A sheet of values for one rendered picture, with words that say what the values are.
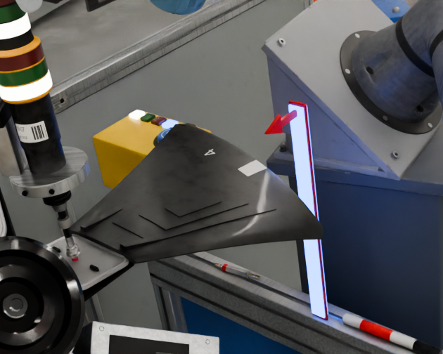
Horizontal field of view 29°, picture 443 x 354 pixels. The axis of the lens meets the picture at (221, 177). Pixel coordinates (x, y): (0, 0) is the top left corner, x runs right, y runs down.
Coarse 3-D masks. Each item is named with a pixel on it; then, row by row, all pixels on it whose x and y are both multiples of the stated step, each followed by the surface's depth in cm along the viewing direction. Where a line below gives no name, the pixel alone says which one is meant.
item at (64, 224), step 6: (60, 216) 76; (66, 216) 76; (60, 222) 76; (66, 222) 76; (60, 228) 77; (66, 228) 77; (66, 234) 77; (66, 240) 78; (72, 240) 78; (72, 246) 78
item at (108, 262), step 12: (60, 240) 82; (84, 240) 82; (60, 252) 80; (84, 252) 80; (96, 252) 80; (108, 252) 80; (72, 264) 78; (84, 264) 78; (96, 264) 78; (108, 264) 78; (120, 264) 77; (84, 276) 76; (96, 276) 76; (108, 276) 76; (84, 288) 75
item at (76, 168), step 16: (0, 96) 71; (0, 112) 69; (0, 128) 70; (0, 144) 71; (16, 144) 72; (0, 160) 72; (16, 160) 72; (80, 160) 74; (16, 176) 73; (32, 176) 72; (48, 176) 72; (64, 176) 72; (80, 176) 72; (16, 192) 72; (32, 192) 71; (48, 192) 71
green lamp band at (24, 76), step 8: (40, 64) 68; (0, 72) 67; (16, 72) 67; (24, 72) 67; (32, 72) 67; (40, 72) 68; (0, 80) 68; (8, 80) 67; (16, 80) 67; (24, 80) 67; (32, 80) 68
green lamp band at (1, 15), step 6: (6, 6) 65; (12, 6) 65; (18, 6) 65; (0, 12) 65; (6, 12) 65; (12, 12) 65; (18, 12) 66; (24, 12) 66; (0, 18) 65; (6, 18) 65; (12, 18) 65
